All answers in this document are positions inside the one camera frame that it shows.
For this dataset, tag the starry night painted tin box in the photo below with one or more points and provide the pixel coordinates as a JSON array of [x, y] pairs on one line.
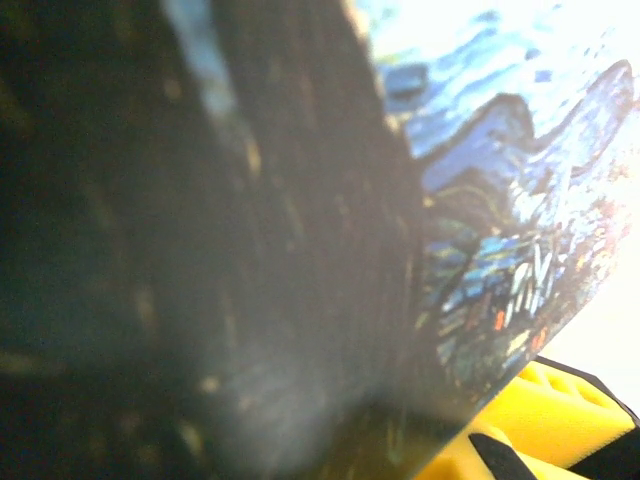
[[500, 200]]

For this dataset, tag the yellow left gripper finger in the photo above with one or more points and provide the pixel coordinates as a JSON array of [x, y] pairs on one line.
[[550, 415]]

